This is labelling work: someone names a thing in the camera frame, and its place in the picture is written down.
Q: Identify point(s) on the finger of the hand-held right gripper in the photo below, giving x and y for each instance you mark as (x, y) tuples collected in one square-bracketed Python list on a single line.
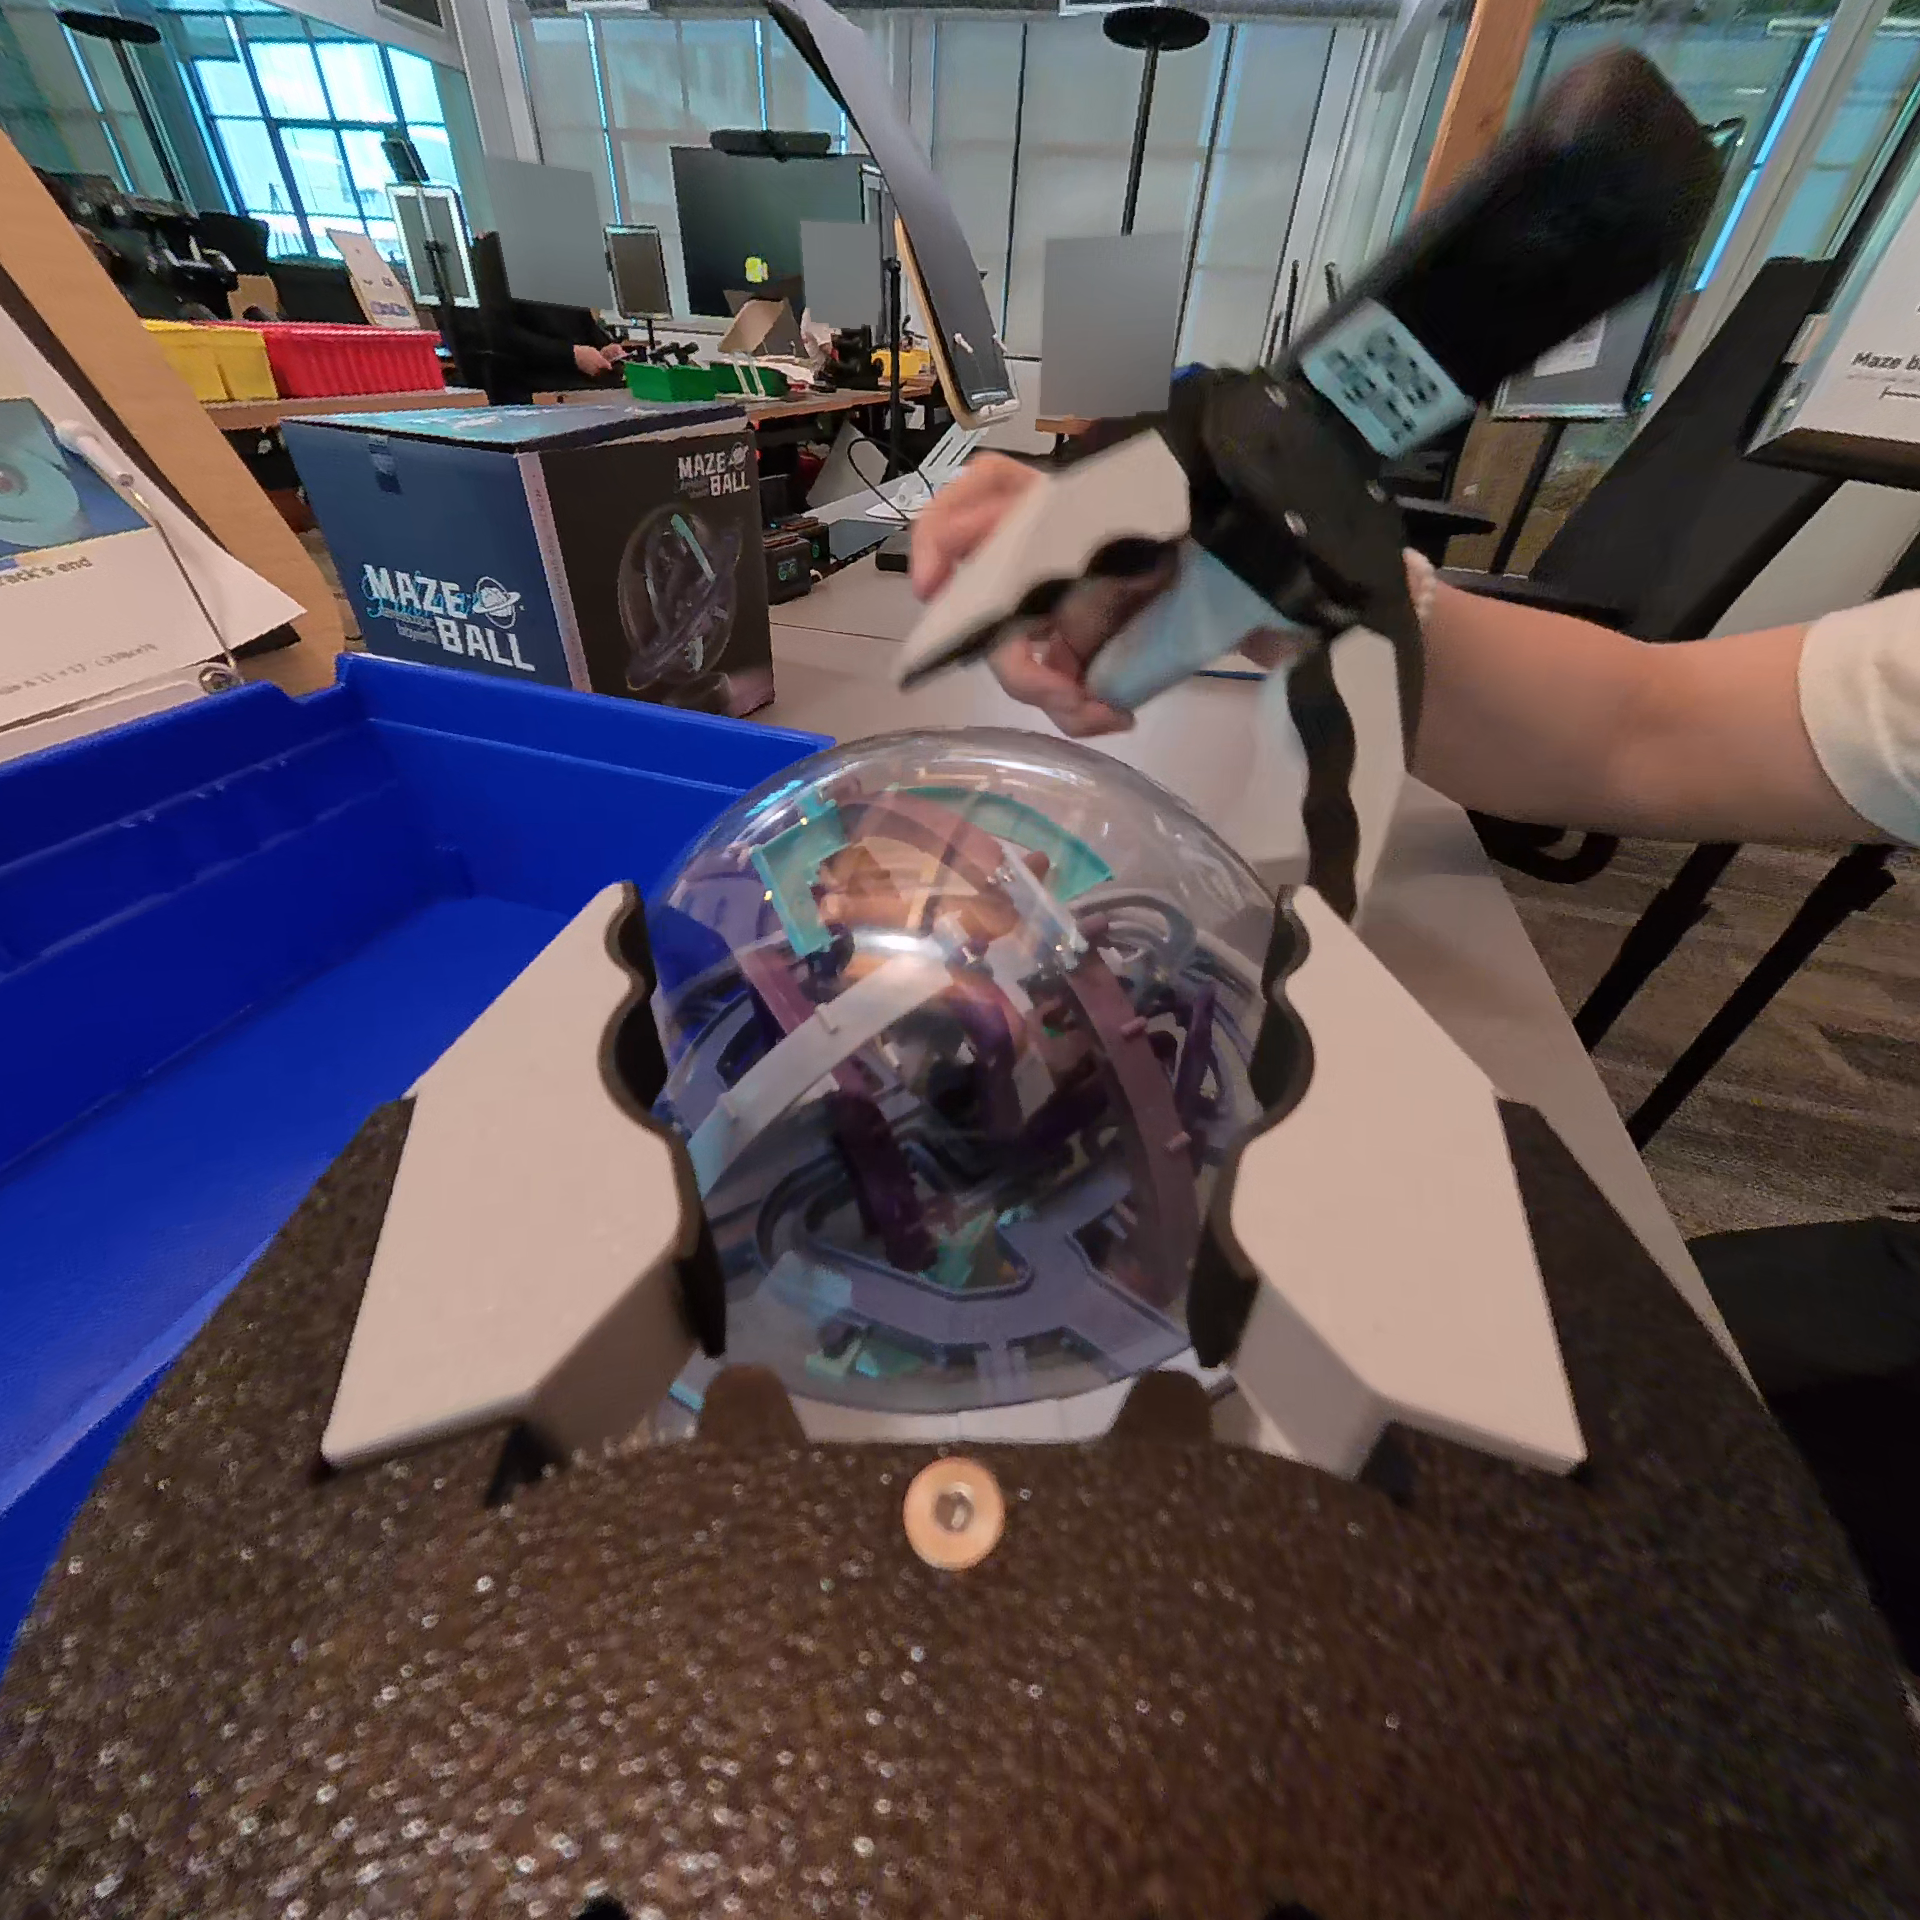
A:
[(1372, 719), (1049, 542)]

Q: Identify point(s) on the clear plastic maze ball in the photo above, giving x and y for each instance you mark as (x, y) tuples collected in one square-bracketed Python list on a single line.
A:
[(961, 1050)]

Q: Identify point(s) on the black computer monitor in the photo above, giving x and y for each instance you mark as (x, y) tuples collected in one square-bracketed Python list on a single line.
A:
[(751, 227)]

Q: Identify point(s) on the person's right forearm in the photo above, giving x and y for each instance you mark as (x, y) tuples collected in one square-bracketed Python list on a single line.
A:
[(1620, 719)]

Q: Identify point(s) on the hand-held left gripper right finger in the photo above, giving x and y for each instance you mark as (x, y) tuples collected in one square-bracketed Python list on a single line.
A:
[(1397, 1231)]

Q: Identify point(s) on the person's right hand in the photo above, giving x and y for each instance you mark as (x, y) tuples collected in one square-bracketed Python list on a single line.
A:
[(1049, 660)]

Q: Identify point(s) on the instruction sheet on board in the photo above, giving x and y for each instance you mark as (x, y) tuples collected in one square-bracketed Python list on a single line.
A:
[(90, 302)]

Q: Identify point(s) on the green plastic bin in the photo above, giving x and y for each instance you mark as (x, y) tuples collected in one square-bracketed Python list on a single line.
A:
[(678, 379)]

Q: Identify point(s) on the yellow plastic bin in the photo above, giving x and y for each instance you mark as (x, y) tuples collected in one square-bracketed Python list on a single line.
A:
[(210, 359)]

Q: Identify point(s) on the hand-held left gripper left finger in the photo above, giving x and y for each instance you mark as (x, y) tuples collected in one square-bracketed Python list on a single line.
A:
[(510, 1200)]

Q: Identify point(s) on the black floor lamp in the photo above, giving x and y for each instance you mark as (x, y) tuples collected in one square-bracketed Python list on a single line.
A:
[(1155, 151)]

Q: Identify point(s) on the dark maze ball packaging box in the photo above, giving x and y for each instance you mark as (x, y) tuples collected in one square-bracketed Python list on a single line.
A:
[(434, 526)]

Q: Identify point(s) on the blue plastic bin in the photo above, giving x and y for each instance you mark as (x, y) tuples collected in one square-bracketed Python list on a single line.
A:
[(226, 974)]

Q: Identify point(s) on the red plastic bin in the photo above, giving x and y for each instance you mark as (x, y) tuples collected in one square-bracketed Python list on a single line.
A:
[(359, 359)]

